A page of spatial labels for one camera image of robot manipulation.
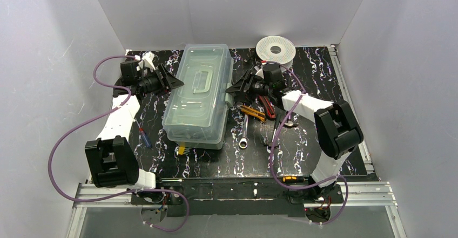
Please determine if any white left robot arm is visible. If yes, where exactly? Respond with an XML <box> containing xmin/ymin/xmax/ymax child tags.
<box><xmin>85</xmin><ymin>58</ymin><xmax>184</xmax><ymax>189</ymax></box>

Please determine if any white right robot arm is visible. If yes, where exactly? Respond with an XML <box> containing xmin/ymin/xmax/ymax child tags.
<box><xmin>226</xmin><ymin>61</ymin><xmax>363</xmax><ymax>191</ymax></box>

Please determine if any red black utility knife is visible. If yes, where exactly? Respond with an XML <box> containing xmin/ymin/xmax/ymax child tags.
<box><xmin>258</xmin><ymin>96</ymin><xmax>276</xmax><ymax>120</ymax></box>

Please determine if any orange utility knife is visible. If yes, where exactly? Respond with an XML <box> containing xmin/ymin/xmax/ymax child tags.
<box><xmin>237</xmin><ymin>105</ymin><xmax>267</xmax><ymax>123</ymax></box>

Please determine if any white filament spool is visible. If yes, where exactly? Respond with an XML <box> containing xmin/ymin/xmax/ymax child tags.
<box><xmin>255</xmin><ymin>36</ymin><xmax>296</xmax><ymax>69</ymax></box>

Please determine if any black marbled table mat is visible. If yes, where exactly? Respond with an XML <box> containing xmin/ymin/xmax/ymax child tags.
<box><xmin>129</xmin><ymin>47</ymin><xmax>346</xmax><ymax>179</ymax></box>

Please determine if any silver combination wrench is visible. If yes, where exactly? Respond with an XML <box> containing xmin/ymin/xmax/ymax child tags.
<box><xmin>239</xmin><ymin>114</ymin><xmax>249</xmax><ymax>149</ymax></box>

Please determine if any small yellow bit holder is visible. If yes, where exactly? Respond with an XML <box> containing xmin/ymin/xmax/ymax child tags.
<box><xmin>177</xmin><ymin>146</ymin><xmax>190</xmax><ymax>155</ymax></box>

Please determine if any yellow black screwdriver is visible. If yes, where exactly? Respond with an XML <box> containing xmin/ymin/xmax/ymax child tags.
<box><xmin>282</xmin><ymin>175</ymin><xmax>306</xmax><ymax>184</ymax></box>

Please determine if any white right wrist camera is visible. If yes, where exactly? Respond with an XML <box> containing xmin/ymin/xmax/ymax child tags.
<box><xmin>254</xmin><ymin>65</ymin><xmax>264</xmax><ymax>79</ymax></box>

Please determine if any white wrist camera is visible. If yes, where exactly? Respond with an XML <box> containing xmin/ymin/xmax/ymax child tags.
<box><xmin>138</xmin><ymin>51</ymin><xmax>156</xmax><ymax>71</ymax></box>
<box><xmin>254</xmin><ymin>65</ymin><xmax>264</xmax><ymax>79</ymax></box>

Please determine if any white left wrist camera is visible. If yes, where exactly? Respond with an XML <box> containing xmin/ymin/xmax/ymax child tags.
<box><xmin>138</xmin><ymin>51</ymin><xmax>156</xmax><ymax>71</ymax></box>

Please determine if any green handled screwdriver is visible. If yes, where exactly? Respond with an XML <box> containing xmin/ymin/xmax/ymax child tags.
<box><xmin>266</xmin><ymin>111</ymin><xmax>283</xmax><ymax>152</ymax></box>

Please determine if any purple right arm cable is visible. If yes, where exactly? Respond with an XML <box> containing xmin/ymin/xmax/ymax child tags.
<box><xmin>262</xmin><ymin>61</ymin><xmax>349</xmax><ymax>226</ymax></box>

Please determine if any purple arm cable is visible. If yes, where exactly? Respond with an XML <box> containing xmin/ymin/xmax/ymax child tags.
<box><xmin>48</xmin><ymin>55</ymin><xmax>190</xmax><ymax>234</ymax></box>
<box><xmin>262</xmin><ymin>61</ymin><xmax>349</xmax><ymax>226</ymax></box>

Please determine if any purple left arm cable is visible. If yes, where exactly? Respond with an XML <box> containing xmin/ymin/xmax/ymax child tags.
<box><xmin>48</xmin><ymin>55</ymin><xmax>190</xmax><ymax>234</ymax></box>

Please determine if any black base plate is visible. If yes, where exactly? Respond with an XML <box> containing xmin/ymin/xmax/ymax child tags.
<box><xmin>130</xmin><ymin>177</ymin><xmax>344</xmax><ymax>219</ymax></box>

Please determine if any aluminium frame rail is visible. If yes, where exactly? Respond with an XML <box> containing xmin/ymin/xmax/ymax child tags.
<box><xmin>66</xmin><ymin>182</ymin><xmax>406</xmax><ymax>237</ymax></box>

